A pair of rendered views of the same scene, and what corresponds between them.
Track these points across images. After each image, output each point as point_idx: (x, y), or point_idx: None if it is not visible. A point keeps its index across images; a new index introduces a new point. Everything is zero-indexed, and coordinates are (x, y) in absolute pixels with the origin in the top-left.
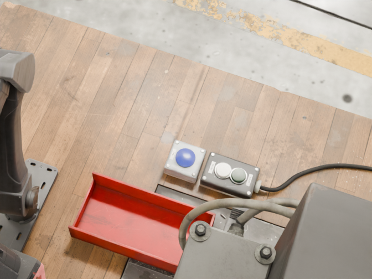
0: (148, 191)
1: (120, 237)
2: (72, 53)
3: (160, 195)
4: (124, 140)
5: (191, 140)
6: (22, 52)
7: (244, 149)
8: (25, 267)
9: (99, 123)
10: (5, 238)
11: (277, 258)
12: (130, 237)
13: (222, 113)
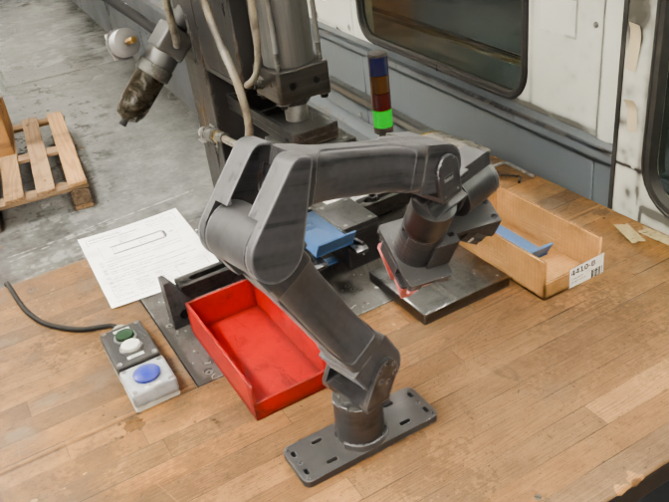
0: (219, 344)
1: (285, 358)
2: None
3: (212, 336)
4: (178, 446)
5: (115, 408)
6: (208, 220)
7: (85, 374)
8: (394, 230)
9: (181, 484)
10: (405, 410)
11: None
12: (276, 354)
13: (53, 416)
